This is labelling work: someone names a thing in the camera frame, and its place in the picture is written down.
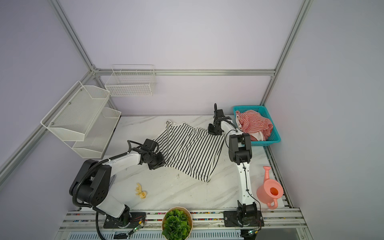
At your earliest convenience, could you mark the black white striped tank top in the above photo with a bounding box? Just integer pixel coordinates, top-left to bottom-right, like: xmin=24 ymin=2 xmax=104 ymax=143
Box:
xmin=154 ymin=120 xmax=225 ymax=183

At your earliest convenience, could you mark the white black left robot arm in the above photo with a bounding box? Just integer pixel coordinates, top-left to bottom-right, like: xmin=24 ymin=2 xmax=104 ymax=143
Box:
xmin=69 ymin=139 xmax=165 ymax=240

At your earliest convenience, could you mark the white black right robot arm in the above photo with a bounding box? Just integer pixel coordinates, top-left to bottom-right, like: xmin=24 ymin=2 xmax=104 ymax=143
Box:
xmin=208 ymin=104 xmax=263 ymax=227

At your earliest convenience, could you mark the red white striped tank top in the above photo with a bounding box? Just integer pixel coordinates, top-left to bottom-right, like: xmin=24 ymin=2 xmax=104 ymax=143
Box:
xmin=235 ymin=110 xmax=274 ymax=142

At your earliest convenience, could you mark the yellow banana peel toy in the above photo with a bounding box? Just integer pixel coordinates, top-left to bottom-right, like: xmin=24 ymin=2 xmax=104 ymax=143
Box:
xmin=136 ymin=183 xmax=147 ymax=199

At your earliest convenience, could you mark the teal plastic basket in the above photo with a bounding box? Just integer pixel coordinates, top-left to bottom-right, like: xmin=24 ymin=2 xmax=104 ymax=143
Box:
xmin=233 ymin=106 xmax=281 ymax=147

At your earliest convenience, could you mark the green plant in pot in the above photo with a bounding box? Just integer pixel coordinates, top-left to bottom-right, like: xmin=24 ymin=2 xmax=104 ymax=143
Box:
xmin=162 ymin=207 xmax=193 ymax=240

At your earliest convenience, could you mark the pink watering can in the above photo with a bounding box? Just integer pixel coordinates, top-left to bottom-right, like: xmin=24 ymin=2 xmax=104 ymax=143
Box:
xmin=257 ymin=166 xmax=284 ymax=210

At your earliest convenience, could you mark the white mesh two-tier shelf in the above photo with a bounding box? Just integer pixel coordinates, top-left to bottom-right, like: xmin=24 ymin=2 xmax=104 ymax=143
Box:
xmin=41 ymin=82 xmax=121 ymax=159

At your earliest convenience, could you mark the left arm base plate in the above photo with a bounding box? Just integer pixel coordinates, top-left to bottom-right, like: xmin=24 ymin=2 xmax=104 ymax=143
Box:
xmin=103 ymin=212 xmax=147 ymax=229

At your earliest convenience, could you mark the white wire wall basket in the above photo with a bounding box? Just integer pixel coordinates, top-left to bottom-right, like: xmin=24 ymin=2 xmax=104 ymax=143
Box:
xmin=105 ymin=65 xmax=157 ymax=97

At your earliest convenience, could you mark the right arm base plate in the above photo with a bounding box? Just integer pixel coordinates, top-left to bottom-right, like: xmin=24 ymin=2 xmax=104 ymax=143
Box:
xmin=224 ymin=211 xmax=265 ymax=228

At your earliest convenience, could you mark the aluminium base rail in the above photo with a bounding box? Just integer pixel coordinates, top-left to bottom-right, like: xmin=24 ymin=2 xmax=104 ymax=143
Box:
xmin=55 ymin=208 xmax=313 ymax=240

